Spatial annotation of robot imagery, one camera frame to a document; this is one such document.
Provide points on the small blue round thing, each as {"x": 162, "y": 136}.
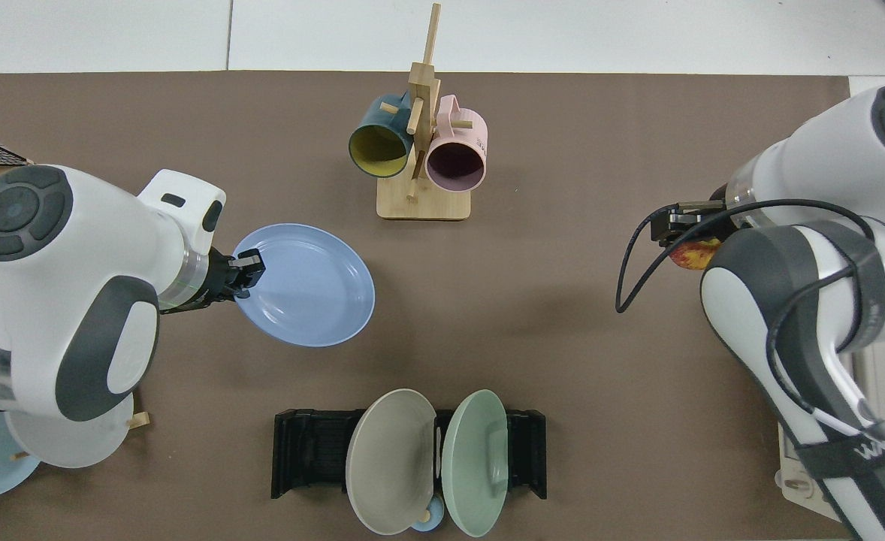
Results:
{"x": 433, "y": 518}

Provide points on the black dish rack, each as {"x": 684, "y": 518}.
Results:
{"x": 307, "y": 451}

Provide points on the pink cup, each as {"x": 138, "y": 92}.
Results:
{"x": 457, "y": 165}

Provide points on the pale green plate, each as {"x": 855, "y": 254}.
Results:
{"x": 472, "y": 466}

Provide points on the brown table cloth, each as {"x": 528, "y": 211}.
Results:
{"x": 563, "y": 338}

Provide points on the wooden cup stand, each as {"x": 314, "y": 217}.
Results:
{"x": 424, "y": 207}

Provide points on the dark blue cup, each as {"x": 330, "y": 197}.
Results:
{"x": 379, "y": 150}

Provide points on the red yellow apple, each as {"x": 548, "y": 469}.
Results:
{"x": 694, "y": 256}

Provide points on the beige plate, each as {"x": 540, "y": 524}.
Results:
{"x": 390, "y": 466}

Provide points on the pale grey plate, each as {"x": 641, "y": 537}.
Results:
{"x": 74, "y": 448}

